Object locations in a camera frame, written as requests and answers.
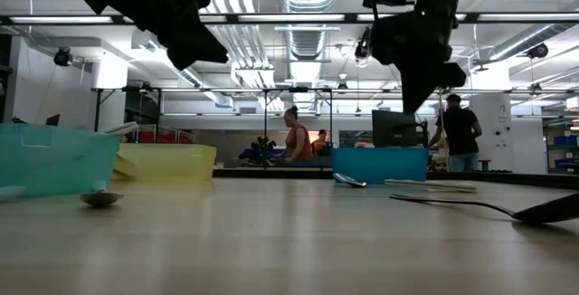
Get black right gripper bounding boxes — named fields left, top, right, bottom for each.
left=370, top=12, right=467, bottom=115

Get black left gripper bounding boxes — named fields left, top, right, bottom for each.
left=126, top=0, right=230, bottom=71

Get spoon with patterned handle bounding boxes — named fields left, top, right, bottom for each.
left=333, top=172, right=479, bottom=193

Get spoon with light-blue handle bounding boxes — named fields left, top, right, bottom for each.
left=80, top=179, right=125, bottom=208

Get dark metal spoon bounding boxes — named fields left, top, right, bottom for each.
left=388, top=193, right=579, bottom=224

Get black monitor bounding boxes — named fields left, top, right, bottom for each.
left=371, top=109, right=429, bottom=149

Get blue plastic bin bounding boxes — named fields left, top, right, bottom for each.
left=331, top=147, right=430, bottom=184

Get red storage bins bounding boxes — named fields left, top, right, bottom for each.
left=138, top=125, right=196, bottom=146

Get long ceiling light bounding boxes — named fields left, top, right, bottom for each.
left=237, top=13, right=346, bottom=23
left=8, top=15, right=114, bottom=25
left=479, top=13, right=579, bottom=22

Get white square pillar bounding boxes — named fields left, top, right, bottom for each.
left=469, top=93, right=515, bottom=173

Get black metal stand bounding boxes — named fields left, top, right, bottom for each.
left=91, top=86, right=162, bottom=131

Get yellow translucent plastic bin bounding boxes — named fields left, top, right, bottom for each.
left=112, top=143, right=217, bottom=183

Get shelf with blue bins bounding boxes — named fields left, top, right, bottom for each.
left=542, top=119, right=579, bottom=175

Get green translucent plastic bin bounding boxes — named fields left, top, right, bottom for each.
left=0, top=122, right=121, bottom=199

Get silver ceiling duct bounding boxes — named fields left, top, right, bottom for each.
left=488, top=23, right=579, bottom=63

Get black aluminium table frame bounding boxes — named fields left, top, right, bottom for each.
left=212, top=167, right=579, bottom=191

